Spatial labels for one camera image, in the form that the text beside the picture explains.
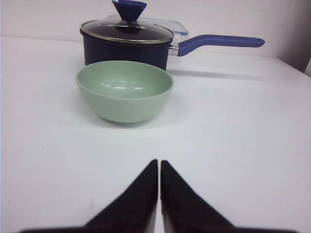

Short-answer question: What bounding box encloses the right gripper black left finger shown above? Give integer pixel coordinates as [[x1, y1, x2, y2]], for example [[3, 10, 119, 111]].
[[22, 159, 158, 233]]

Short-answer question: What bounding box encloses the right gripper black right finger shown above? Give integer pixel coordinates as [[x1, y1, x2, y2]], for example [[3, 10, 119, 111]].
[[160, 160, 311, 233]]

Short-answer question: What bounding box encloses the green bowl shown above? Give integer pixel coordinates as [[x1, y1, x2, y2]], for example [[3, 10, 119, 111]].
[[76, 61, 174, 123]]

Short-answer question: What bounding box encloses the dark blue saucepan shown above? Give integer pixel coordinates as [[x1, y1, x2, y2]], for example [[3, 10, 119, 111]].
[[80, 30, 265, 70]]

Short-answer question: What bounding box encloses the clear container blue rim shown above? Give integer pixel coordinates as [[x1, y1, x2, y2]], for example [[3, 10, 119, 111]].
[[100, 16, 188, 43]]

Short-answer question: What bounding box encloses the glass lid blue knob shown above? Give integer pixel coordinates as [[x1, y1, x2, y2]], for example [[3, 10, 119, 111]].
[[80, 0, 174, 44]]

